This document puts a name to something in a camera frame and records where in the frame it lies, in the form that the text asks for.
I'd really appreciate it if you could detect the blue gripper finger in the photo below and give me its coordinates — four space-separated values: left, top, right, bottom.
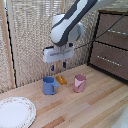
50 63 56 73
62 59 68 69

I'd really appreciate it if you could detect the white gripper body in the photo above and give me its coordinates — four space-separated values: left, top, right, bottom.
42 44 76 65

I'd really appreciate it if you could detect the bright blue vase mug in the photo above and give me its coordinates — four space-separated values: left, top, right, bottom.
42 76 60 96

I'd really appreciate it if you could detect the small orange yellow block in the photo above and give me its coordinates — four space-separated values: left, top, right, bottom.
55 75 68 85

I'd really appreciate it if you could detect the pink mug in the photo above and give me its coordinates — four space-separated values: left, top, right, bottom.
73 73 88 94

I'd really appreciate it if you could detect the bamboo blind screen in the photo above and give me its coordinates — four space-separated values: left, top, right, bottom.
0 0 101 94

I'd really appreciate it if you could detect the dark brown drawer cabinet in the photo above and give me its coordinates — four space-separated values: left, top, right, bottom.
87 9 128 82

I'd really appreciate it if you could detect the white plate with floral rim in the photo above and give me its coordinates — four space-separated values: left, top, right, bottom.
0 96 37 128

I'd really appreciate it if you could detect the silver drawer handle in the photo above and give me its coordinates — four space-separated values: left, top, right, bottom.
96 55 122 67
107 28 128 37

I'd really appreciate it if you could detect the wooden post with black pole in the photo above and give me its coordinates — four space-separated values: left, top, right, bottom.
0 0 18 90

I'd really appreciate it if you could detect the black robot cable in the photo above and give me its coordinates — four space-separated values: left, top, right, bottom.
73 11 128 50

